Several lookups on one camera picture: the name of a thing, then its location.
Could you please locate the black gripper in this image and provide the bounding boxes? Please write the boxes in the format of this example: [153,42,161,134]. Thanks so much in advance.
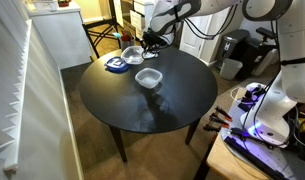
[141,30,165,56]

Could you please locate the clear plastic lunch box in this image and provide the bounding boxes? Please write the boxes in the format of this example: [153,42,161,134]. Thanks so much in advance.
[134,67,164,90]
[121,45,146,65]

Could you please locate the white drawer cabinet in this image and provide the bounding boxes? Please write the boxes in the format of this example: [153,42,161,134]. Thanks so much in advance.
[129,0,156,39]

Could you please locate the blue white bowl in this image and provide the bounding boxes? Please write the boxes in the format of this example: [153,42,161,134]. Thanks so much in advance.
[104,56,130,74]

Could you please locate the black metal chair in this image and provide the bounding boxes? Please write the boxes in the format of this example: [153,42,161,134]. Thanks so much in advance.
[81,0,122,59]

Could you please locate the white panel door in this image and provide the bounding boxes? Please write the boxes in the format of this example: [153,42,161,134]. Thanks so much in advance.
[178,13,223,64]

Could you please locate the black round wooden table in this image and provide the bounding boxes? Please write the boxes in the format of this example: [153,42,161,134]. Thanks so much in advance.
[79,45,219,164]

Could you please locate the small grey waste bin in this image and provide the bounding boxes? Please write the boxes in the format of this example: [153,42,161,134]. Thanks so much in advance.
[219,58,244,81]

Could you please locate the black step trash can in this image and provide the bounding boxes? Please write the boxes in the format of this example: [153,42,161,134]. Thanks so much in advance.
[218,29,251,68]

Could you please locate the white kitchen counter cabinet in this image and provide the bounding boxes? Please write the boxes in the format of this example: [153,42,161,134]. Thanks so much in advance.
[25,0,93,70]

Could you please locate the black orange clamp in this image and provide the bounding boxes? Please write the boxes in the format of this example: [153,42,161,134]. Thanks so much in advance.
[209,113,230,129]
[215,105,233,122]
[203,123,223,133]

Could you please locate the small dark electronic device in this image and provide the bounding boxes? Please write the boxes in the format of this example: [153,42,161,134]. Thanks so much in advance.
[238,83,270,113]

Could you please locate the light wooden robot stand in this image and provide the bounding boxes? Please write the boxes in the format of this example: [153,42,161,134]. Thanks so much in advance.
[205,86,280,180]

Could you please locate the white window blinds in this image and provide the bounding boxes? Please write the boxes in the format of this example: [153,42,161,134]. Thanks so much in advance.
[0,0,33,174]

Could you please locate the grey metal mounting plate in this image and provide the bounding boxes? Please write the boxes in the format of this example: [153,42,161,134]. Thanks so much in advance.
[220,96,305,180]

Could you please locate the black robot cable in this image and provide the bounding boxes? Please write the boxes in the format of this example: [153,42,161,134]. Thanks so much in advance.
[183,4,240,41]

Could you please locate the black metal rail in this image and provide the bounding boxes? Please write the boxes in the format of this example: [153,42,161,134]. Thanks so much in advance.
[224,135,290,180]

